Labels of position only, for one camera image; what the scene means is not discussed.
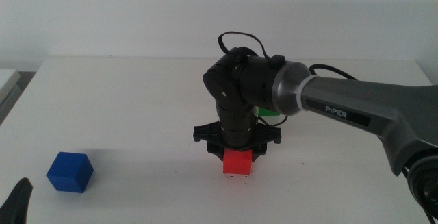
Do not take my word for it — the red cube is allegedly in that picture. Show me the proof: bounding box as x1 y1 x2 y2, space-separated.
222 149 254 176

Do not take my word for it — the green cube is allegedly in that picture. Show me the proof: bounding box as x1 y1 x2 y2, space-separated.
257 106 281 117

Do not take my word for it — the blue cube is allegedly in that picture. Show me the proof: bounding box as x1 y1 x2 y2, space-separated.
46 151 95 194

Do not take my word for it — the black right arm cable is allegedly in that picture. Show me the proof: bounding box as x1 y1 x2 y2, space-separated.
218 30 359 82

